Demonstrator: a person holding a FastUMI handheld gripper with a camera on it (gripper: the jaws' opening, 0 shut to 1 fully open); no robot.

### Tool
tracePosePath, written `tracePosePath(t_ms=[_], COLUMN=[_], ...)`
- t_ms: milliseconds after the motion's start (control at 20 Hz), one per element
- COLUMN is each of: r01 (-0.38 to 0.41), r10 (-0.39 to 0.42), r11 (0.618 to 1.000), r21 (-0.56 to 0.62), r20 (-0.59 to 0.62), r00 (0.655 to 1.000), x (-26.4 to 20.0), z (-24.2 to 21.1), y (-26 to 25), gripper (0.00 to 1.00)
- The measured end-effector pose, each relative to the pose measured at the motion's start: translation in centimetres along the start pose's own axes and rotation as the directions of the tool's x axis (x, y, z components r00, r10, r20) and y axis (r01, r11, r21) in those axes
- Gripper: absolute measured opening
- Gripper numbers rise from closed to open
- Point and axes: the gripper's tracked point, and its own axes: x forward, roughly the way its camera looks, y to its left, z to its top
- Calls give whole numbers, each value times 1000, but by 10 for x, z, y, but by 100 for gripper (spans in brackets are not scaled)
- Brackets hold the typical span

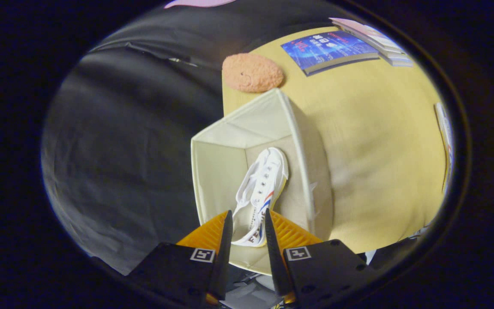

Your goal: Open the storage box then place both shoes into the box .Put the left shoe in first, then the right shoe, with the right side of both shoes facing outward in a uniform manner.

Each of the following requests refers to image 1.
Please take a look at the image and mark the orange rough sponge ball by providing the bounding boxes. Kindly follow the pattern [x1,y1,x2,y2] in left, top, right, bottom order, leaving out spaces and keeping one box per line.
[222,53,285,93]

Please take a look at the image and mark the white paperback book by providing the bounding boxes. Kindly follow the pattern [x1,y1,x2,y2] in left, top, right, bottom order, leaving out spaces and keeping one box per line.
[358,39,408,58]
[380,51,414,68]

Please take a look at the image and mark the blue cover book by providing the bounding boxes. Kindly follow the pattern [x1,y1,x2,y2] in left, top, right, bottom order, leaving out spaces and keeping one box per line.
[280,31,380,77]

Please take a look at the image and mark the beige fabric storage box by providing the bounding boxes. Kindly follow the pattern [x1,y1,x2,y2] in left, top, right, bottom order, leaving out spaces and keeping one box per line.
[190,88,334,276]

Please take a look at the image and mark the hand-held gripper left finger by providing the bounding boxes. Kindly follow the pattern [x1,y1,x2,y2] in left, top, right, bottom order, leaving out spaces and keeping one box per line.
[126,209,234,307]

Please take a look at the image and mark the pink cover book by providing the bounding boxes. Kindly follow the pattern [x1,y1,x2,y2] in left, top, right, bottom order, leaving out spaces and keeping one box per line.
[330,18,402,50]

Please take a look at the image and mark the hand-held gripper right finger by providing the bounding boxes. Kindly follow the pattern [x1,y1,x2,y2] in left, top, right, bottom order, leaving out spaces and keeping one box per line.
[264,208,375,307]

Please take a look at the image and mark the white striped canvas shoe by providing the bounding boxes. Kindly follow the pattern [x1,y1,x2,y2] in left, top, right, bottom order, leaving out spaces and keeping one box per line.
[231,147,289,248]
[434,102,454,196]

